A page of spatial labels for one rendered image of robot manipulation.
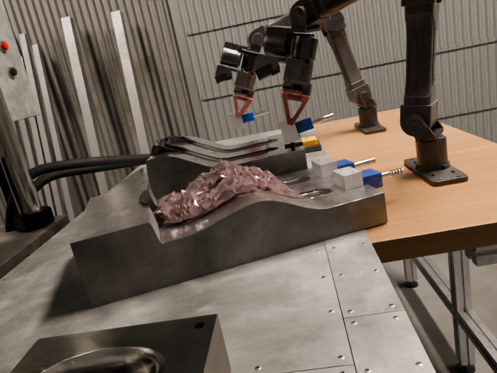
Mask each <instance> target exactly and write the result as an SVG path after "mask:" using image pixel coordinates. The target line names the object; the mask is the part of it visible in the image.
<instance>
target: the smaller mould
mask: <svg viewBox="0 0 497 373"><path fill-rule="evenodd" d="M10 373H231V366H230V362H229V357H228V354H227V351H226V345H225V341H224V338H223V333H222V329H221V326H220V321H219V317H218V315H217V314H213V315H203V316H197V317H188V318H182V319H177V320H167V321H161V322H155V323H145V324H140V325H134V326H125V327H118V328H113V329H103V330H98V331H92V332H82V333H77V334H71V335H61V336H55V337H46V338H40V339H38V340H37V341H36V342H35V343H34V344H33V346H32V347H31V348H30V350H29V351H28V352H27V353H26V355H25V356H23V358H22V359H21V360H20V361H19V362H18V364H17V365H16V366H15V367H14V369H13V370H12V371H11V372H10Z"/></svg>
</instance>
